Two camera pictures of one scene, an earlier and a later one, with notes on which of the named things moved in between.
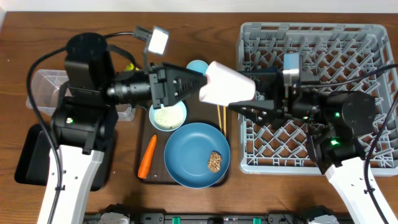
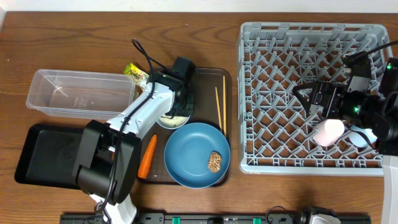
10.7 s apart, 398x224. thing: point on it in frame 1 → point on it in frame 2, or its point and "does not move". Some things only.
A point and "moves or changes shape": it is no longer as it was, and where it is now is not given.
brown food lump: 214,161 does not move
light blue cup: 198,65 moves or changes shape
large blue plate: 186,155 does not move
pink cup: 226,86 moves or changes shape
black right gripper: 270,116 → 334,93
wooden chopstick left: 219,116 does not move
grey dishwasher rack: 345,57 does not move
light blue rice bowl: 168,118 does not move
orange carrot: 145,165 does not move
